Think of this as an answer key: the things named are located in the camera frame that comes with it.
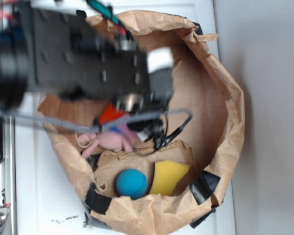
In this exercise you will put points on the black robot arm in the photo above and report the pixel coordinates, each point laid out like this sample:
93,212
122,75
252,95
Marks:
51,52

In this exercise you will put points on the blue dimpled ball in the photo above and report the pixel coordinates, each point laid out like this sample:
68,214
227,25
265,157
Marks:
132,183

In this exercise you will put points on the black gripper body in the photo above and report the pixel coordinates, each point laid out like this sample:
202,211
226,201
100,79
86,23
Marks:
145,88

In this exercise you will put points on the pink plush bunny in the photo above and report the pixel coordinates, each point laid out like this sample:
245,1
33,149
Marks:
116,138

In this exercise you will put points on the brown paper bag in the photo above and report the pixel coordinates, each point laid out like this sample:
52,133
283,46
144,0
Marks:
211,143

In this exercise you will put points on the yellow sponge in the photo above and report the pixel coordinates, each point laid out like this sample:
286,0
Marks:
167,174

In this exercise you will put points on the aluminium frame rail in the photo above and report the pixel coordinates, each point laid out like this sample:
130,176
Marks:
7,171

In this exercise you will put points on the orange plastic toy carrot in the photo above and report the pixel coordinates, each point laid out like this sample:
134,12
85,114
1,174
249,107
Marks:
110,114

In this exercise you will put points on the white tray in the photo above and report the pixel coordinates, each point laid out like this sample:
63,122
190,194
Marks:
47,204

